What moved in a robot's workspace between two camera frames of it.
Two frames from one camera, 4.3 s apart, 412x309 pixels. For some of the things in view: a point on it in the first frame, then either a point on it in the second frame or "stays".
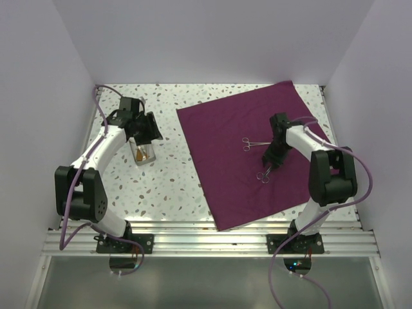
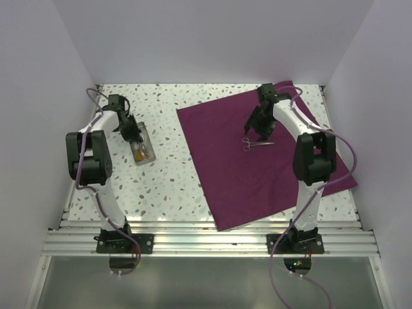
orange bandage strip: x=140 y=155 stays
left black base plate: x=108 y=245 stays
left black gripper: x=152 y=132 → x=134 y=135
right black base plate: x=297 y=244 stays
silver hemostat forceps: x=250 y=143 stays
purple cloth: x=228 y=137 stays
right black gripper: x=275 y=161 → x=264 y=132
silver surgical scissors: x=264 y=177 → x=142 y=147
